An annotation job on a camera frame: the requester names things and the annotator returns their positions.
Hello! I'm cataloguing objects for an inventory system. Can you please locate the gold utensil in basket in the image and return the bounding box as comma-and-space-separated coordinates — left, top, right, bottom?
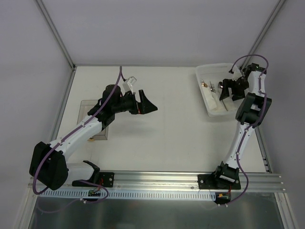
201, 80, 208, 88

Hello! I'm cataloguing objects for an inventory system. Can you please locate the clear smoky plastic box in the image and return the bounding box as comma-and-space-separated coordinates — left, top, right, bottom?
77, 100, 108, 141

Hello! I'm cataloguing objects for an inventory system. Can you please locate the aluminium mounting rail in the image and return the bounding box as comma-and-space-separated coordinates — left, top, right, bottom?
28, 168, 286, 193

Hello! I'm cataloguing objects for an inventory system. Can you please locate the white paper napkin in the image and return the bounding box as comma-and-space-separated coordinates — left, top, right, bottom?
222, 97, 236, 112

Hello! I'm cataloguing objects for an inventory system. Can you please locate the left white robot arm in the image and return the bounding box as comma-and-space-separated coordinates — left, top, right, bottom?
29, 84, 158, 190

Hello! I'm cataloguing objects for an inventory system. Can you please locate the white perforated plastic basket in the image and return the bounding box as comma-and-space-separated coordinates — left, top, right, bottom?
195, 63, 242, 117

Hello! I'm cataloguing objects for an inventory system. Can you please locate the black handled steel spoon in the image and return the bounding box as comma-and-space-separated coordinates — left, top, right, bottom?
218, 82, 224, 89

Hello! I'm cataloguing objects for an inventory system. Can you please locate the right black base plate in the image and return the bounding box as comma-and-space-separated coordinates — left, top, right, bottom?
197, 174, 241, 190

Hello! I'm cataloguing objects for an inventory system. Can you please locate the silver utensil in basket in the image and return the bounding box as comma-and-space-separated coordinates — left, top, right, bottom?
209, 82, 216, 93

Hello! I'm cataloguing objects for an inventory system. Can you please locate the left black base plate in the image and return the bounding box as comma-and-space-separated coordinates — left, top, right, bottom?
72, 172, 115, 187

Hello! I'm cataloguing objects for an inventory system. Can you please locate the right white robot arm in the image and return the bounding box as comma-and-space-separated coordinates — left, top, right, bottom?
210, 63, 272, 190

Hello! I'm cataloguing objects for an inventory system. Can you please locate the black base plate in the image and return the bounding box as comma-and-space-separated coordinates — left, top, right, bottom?
197, 174, 241, 190
72, 172, 115, 187

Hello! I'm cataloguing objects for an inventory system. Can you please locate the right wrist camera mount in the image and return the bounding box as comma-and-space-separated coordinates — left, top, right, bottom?
229, 69, 243, 81

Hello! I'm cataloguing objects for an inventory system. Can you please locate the white slotted cable duct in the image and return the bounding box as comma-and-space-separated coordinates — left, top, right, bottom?
41, 188, 216, 201

